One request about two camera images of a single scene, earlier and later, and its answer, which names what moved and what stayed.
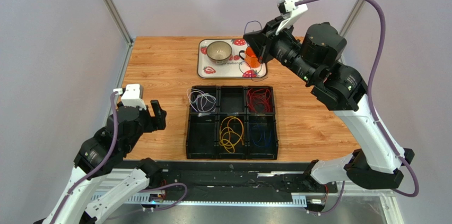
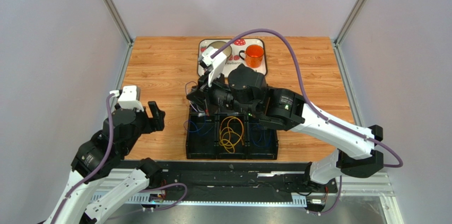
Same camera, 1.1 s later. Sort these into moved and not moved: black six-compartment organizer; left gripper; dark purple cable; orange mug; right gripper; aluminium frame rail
Moved: dark purple cable; right gripper
Not moved: aluminium frame rail; black six-compartment organizer; orange mug; left gripper
